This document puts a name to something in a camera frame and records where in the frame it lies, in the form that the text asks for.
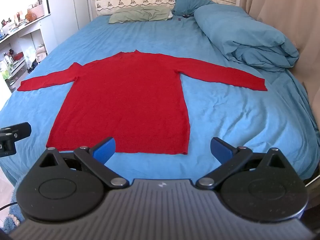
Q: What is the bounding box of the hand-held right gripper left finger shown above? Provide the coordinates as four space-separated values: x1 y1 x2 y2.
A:
37 137 130 189

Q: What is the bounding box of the beige curtain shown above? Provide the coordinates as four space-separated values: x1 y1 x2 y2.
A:
236 0 320 130

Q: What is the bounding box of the white and grey wardrobe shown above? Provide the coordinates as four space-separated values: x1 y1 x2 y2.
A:
37 0 98 53

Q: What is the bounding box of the red sweater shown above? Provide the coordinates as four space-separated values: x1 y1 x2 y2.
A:
17 49 268 155

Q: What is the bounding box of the pink basket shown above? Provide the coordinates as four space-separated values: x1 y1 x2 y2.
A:
31 4 45 19

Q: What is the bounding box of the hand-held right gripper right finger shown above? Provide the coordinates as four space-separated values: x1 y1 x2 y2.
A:
196 137 290 189

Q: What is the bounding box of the orange plush toy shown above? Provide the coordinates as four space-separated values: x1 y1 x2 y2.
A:
25 9 38 22

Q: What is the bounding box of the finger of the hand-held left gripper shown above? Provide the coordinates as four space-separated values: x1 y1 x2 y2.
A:
0 122 32 139

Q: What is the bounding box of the teal pillow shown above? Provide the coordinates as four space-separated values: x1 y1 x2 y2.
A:
172 0 218 16

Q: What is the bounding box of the blue duvet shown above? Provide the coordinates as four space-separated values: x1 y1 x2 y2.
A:
194 4 300 73

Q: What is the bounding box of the blue fluffy rug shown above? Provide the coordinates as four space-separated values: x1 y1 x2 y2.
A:
0 202 26 233

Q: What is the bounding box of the green pillow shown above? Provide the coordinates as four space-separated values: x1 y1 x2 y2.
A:
108 6 173 24

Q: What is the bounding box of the black cable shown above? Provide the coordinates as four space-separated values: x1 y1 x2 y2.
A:
0 201 18 210

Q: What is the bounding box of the white shelf unit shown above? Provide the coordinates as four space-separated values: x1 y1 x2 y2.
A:
0 15 56 96

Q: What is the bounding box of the blue bed sheet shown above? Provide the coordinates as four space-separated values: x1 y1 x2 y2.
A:
0 12 320 188

